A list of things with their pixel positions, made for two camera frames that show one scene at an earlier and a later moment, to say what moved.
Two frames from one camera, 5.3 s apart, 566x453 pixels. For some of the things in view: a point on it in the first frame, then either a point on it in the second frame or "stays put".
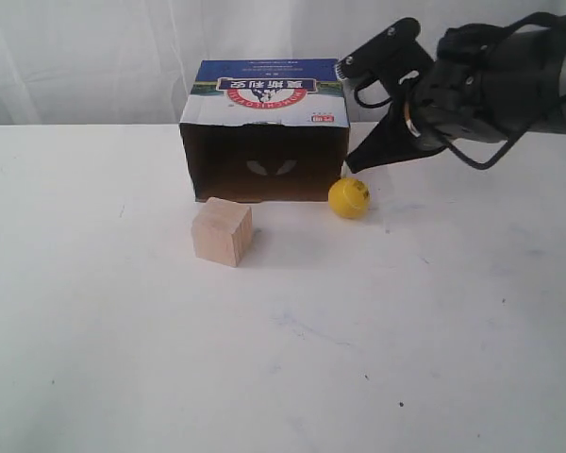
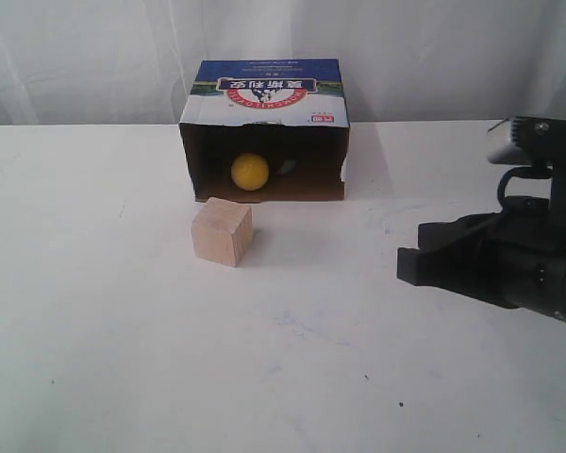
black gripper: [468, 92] to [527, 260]
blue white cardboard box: [266, 130] stays put
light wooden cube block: [223, 231] stays put
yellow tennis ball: [349, 198] to [250, 172]
